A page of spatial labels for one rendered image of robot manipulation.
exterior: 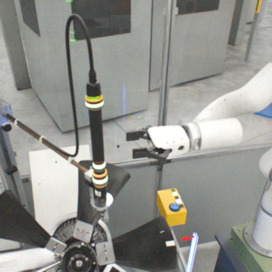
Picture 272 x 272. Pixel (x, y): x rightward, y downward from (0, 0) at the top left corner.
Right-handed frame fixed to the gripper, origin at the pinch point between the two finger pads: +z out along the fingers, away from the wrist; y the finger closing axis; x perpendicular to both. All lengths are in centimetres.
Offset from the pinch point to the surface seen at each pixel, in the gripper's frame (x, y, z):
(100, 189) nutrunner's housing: -13.6, -1.8, 10.3
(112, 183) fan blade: -25.5, 13.1, 4.7
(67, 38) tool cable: 28.4, 6.2, 14.6
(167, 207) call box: -58, 26, -23
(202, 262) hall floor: -165, 58, -70
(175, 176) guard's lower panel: -82, 70, -44
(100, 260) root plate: -46.6, -2.8, 12.3
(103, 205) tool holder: -19.6, -2.8, 9.8
